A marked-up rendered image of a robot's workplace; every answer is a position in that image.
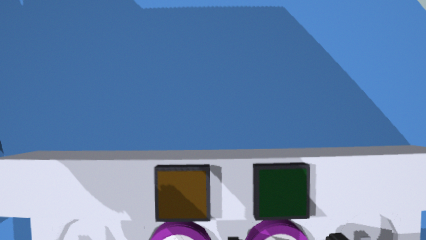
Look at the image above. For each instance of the blue flat mat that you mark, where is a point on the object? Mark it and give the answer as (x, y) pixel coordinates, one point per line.
(123, 75)

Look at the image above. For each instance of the purple screw cap with white disc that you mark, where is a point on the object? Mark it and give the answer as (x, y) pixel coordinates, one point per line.
(180, 231)
(276, 230)

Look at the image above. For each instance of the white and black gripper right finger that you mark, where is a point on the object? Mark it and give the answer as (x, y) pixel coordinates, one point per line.
(336, 236)

